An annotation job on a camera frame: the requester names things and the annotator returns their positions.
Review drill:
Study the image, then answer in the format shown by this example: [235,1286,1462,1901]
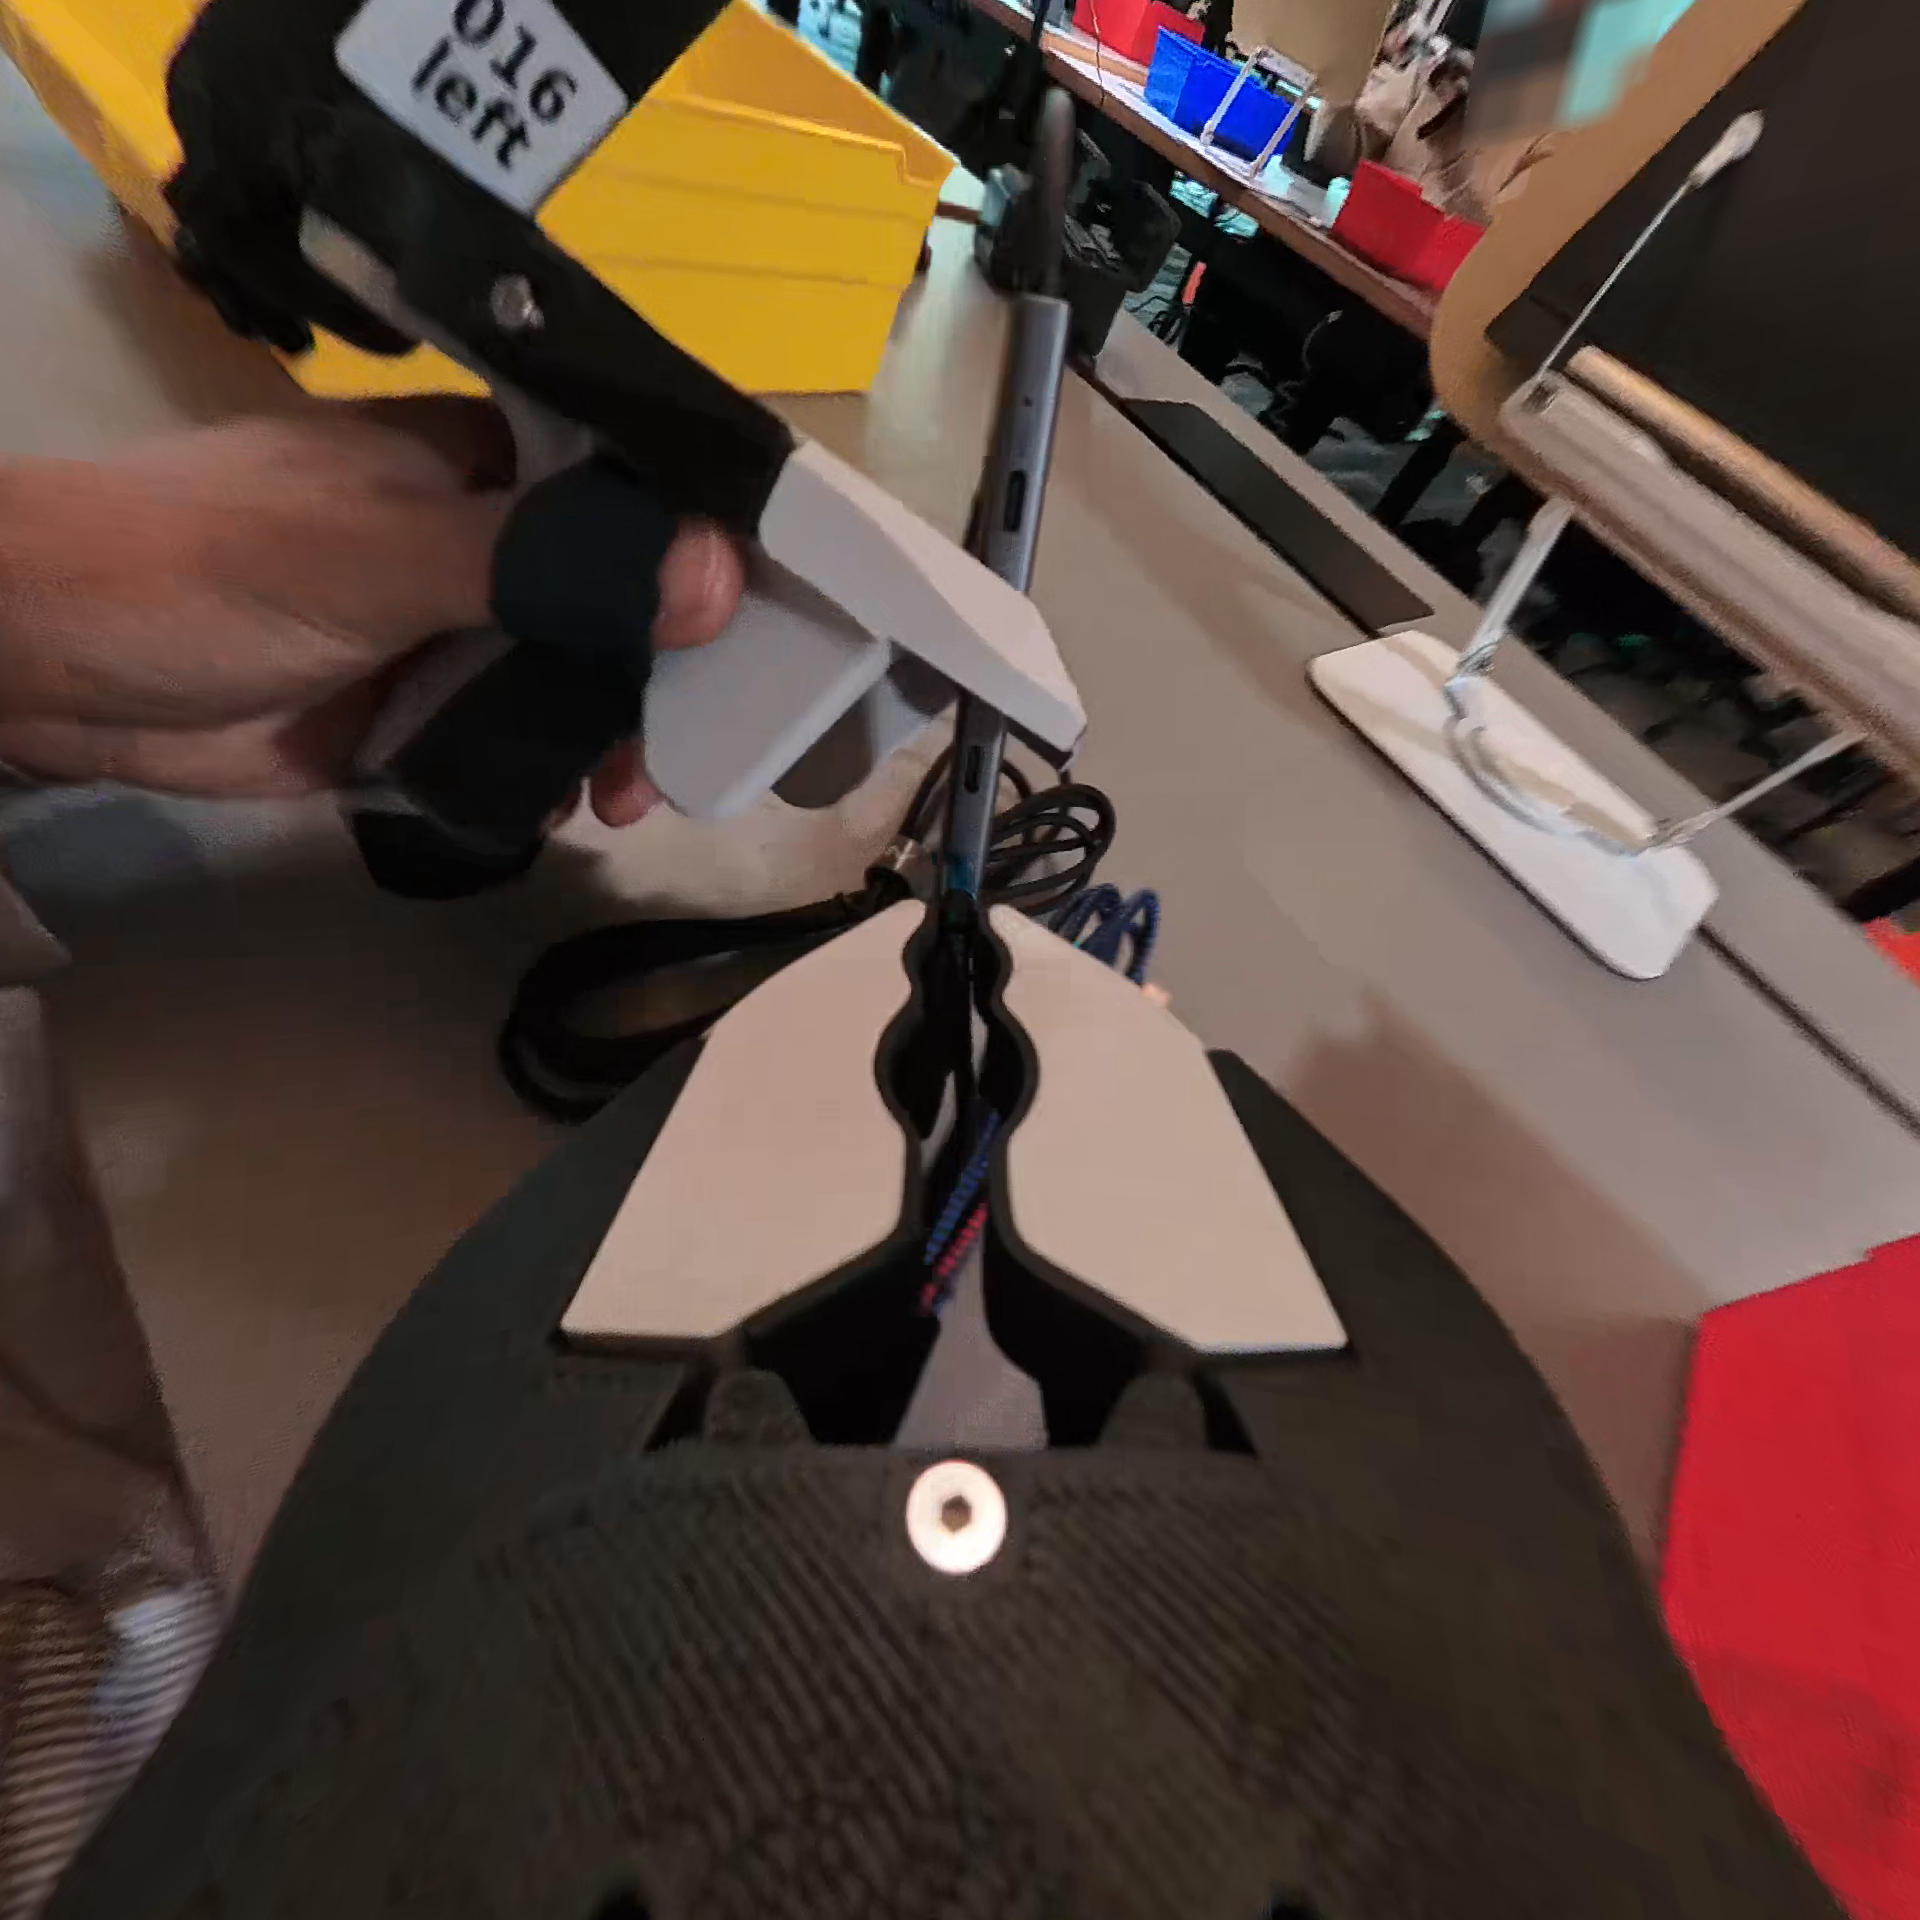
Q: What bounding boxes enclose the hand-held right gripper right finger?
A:
[983,903,1348,1362]

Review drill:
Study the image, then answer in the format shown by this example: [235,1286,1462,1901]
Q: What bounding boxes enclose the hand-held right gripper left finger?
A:
[559,897,935,1342]

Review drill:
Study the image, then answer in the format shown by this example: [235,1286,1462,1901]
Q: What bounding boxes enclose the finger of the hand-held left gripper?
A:
[643,582,895,823]
[754,439,1093,771]

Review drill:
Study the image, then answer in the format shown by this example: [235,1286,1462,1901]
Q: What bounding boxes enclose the grey usb hub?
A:
[941,287,1077,906]

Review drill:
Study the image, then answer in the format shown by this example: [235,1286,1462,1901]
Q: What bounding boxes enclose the blue braided cable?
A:
[912,883,1167,1315]

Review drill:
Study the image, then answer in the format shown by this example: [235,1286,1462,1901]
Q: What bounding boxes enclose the grey desk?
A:
[0,59,1920,1593]

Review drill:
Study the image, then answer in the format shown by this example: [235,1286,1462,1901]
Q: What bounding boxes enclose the black desk mat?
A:
[1122,395,1437,635]

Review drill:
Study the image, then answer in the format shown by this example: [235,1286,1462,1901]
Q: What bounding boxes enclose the person's left hand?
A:
[0,420,752,829]

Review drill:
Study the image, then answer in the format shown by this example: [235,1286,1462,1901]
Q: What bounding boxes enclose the yellow plastic bin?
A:
[0,0,962,405]

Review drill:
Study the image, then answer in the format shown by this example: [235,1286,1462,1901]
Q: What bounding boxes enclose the black power strip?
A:
[976,163,1187,366]

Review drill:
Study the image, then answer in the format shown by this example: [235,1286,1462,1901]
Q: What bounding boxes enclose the white laptop stand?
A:
[1308,113,1869,980]

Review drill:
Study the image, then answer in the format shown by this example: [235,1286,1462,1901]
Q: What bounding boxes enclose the blue storage bin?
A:
[1142,22,1304,164]

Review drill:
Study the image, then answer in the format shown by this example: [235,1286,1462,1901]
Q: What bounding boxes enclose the red storage bin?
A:
[1328,157,1490,297]

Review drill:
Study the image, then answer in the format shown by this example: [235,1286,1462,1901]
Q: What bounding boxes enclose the tan curved panel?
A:
[1429,0,1808,444]

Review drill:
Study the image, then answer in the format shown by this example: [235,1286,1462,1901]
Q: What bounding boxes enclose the red plastic container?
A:
[1656,1242,1920,1920]

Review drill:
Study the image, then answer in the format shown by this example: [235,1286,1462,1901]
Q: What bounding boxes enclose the black coiled cable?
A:
[498,748,1119,1125]

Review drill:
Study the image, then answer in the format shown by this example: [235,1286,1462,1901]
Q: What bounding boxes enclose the black hub cable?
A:
[990,87,1086,301]

